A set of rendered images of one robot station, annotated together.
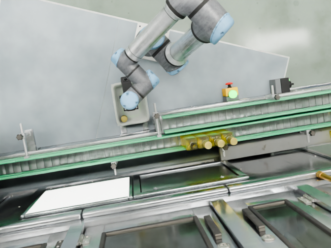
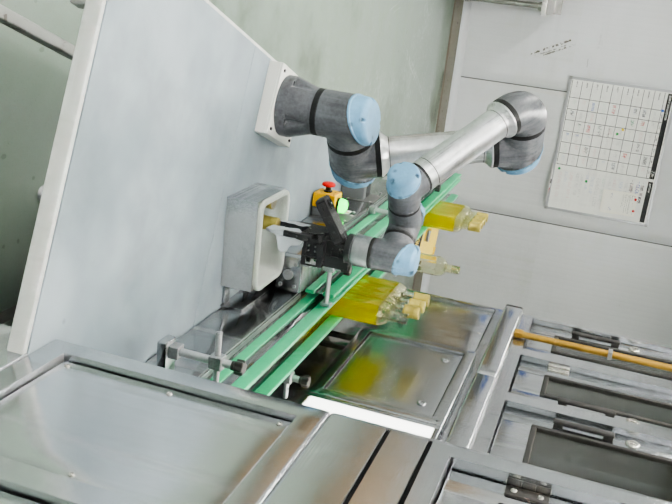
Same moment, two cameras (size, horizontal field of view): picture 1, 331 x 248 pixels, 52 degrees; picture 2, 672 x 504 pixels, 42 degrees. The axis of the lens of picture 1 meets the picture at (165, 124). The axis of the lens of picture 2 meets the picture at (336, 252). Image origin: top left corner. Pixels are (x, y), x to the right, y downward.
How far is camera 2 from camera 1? 2.22 m
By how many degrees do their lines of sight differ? 68
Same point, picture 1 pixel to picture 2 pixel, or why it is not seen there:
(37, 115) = (129, 292)
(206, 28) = (528, 158)
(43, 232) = not seen: outside the picture
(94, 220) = not seen: hidden behind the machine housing
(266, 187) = (505, 363)
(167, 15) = (506, 132)
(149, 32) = (476, 151)
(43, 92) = (145, 229)
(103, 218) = not seen: hidden behind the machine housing
